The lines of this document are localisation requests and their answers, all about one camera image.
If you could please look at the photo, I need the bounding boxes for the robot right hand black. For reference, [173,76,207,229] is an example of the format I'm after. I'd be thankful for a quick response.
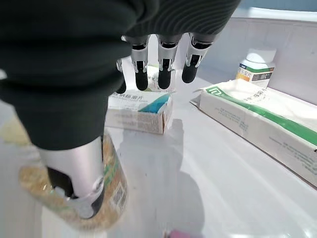
[0,0,242,220]

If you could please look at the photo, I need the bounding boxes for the clear bottle yellow capsules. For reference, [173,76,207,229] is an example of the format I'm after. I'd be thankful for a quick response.
[18,130,130,224]

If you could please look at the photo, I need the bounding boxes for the white blue medicine box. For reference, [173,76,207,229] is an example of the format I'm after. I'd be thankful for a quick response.
[105,90,174,135]

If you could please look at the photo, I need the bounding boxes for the small white green medicine box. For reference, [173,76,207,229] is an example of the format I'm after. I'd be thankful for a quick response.
[145,63,177,94]

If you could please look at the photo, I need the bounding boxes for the pink medicine box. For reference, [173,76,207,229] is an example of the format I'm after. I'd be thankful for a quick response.
[164,229,189,238]

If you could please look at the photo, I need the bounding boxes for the long white green medicine box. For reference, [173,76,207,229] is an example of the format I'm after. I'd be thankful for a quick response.
[190,79,317,188]

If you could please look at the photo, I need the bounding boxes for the blue front cart drawer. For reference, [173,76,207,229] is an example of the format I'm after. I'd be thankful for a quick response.
[232,0,317,18]

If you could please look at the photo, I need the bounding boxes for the white bottle orange label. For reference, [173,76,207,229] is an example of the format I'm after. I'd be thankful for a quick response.
[235,48,277,88]

